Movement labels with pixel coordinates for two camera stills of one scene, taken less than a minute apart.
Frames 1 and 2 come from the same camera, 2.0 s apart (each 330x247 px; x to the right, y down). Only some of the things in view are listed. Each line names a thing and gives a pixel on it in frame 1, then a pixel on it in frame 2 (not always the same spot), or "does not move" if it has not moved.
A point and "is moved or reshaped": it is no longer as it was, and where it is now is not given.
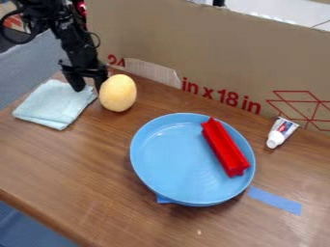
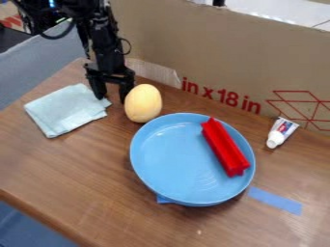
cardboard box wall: [256, 62] does not move
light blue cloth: [55, 105] is moved or reshaped
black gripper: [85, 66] to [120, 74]
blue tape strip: [280, 202] does not move
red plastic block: [226, 147] does not move
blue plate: [176, 161] does not move
